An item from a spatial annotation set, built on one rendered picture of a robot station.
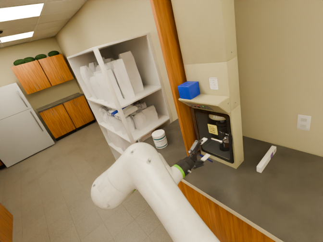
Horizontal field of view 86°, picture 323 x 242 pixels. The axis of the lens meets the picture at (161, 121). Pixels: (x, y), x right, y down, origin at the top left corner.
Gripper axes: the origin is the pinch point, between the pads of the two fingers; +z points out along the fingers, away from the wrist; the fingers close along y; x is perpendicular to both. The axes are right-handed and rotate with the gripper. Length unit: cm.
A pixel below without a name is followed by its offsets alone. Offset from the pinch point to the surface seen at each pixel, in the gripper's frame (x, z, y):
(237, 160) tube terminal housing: -10.7, 18.0, -19.6
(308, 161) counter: -44, 47, -26
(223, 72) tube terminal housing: -8.5, 15.2, 45.7
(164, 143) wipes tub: 58, 6, -21
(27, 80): 511, -58, 57
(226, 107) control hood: -10.8, 10.6, 26.4
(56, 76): 511, 9, 47
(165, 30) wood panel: 26, 10, 75
